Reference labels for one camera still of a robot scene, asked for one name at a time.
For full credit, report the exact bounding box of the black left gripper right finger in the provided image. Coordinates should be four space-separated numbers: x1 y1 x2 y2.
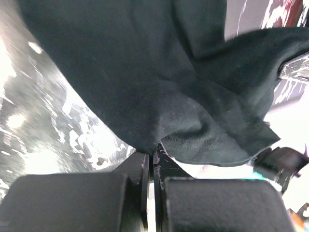
153 145 295 232

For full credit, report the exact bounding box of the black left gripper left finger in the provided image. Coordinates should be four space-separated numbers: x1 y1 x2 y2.
0 152 149 232

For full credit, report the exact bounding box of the black t-shirt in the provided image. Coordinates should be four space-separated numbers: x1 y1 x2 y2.
18 0 309 167

